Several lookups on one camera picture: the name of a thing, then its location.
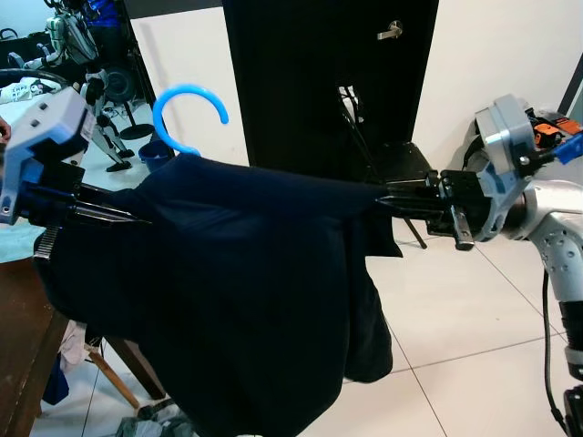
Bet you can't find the orange black device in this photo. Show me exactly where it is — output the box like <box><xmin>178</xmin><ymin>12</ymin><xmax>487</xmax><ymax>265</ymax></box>
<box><xmin>533</xmin><ymin>114</ymin><xmax>583</xmax><ymax>147</ymax></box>

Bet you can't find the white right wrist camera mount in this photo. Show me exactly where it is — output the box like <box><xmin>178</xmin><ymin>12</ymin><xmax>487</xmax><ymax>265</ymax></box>
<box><xmin>453</xmin><ymin>96</ymin><xmax>540</xmax><ymax>251</ymax></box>

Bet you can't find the teal cloth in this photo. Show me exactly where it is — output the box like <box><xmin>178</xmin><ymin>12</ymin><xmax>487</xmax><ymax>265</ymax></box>
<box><xmin>0</xmin><ymin>223</ymin><xmax>46</xmax><ymax>265</ymax></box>

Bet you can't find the silver door handle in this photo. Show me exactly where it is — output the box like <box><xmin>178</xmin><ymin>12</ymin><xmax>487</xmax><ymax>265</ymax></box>
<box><xmin>378</xmin><ymin>20</ymin><xmax>404</xmax><ymax>41</ymax></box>

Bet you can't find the dark wooden table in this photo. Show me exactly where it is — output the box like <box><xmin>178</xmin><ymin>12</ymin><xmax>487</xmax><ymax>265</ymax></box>
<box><xmin>0</xmin><ymin>255</ymin><xmax>72</xmax><ymax>437</ymax></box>

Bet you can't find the grey crumpled cloth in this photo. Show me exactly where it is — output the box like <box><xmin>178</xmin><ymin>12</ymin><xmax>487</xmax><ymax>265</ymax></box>
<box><xmin>137</xmin><ymin>405</ymin><xmax>197</xmax><ymax>437</ymax></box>

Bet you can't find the blue plastic hanger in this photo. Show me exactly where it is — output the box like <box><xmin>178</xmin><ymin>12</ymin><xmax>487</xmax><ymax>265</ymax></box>
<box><xmin>151</xmin><ymin>84</ymin><xmax>230</xmax><ymax>158</ymax></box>

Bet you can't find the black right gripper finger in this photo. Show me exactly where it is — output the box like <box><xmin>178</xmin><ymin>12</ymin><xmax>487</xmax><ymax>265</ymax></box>
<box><xmin>378</xmin><ymin>185</ymin><xmax>445</xmax><ymax>203</ymax></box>
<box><xmin>375</xmin><ymin>202</ymin><xmax>447</xmax><ymax>218</ymax></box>

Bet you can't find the black box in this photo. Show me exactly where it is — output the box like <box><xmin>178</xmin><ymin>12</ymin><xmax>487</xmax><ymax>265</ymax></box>
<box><xmin>369</xmin><ymin>141</ymin><xmax>434</xmax><ymax>183</ymax></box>

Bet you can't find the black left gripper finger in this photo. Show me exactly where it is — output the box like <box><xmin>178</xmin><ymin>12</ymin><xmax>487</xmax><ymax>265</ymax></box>
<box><xmin>77</xmin><ymin>204</ymin><xmax>151</xmax><ymax>226</ymax></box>
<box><xmin>82</xmin><ymin>187</ymin><xmax>139</xmax><ymax>208</ymax></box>

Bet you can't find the grey humanoid robot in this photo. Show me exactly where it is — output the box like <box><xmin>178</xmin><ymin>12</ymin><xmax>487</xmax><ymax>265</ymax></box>
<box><xmin>36</xmin><ymin>0</ymin><xmax>138</xmax><ymax>174</ymax></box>

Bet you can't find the black door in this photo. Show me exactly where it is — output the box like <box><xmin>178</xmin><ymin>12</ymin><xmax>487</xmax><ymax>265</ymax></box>
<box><xmin>223</xmin><ymin>0</ymin><xmax>440</xmax><ymax>183</ymax></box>

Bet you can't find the navy shirt with gold print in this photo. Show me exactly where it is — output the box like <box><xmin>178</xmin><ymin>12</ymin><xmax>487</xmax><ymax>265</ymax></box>
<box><xmin>35</xmin><ymin>150</ymin><xmax>406</xmax><ymax>437</ymax></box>

